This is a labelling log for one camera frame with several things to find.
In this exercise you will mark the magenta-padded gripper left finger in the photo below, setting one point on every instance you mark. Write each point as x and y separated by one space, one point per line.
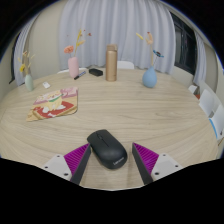
77 159

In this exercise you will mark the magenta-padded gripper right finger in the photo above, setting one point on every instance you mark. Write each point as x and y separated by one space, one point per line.
146 159

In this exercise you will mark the black computer mouse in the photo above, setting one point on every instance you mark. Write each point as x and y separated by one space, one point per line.
106 148

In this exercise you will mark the colourful printed mouse pad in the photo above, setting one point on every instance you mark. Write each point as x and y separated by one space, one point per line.
53 104

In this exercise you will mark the blue vase with dried flowers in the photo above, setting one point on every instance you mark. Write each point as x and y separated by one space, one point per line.
149 79

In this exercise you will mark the small white remote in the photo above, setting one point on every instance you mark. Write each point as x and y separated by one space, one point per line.
46 85

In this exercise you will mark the white and blue chairs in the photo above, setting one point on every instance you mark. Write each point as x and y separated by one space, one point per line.
208 103

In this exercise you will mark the dark marker pen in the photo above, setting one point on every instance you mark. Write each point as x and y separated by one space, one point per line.
80 75

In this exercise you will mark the small black case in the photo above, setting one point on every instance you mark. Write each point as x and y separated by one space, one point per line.
95 72

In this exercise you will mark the green vase with dried flowers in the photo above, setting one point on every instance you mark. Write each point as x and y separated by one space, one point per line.
29 83

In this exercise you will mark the pink vase with dried flowers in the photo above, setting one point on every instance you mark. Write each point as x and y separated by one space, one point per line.
73 67

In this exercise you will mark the bronze metal drink bottle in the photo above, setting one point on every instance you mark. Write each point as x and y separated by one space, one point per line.
111 65

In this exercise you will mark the narrow white curtain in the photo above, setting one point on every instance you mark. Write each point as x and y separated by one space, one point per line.
23 46
200 61

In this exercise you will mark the dark window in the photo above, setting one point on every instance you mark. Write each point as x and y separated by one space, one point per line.
13 66
185 46

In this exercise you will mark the wide white curtain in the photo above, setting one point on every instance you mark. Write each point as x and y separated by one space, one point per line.
116 26

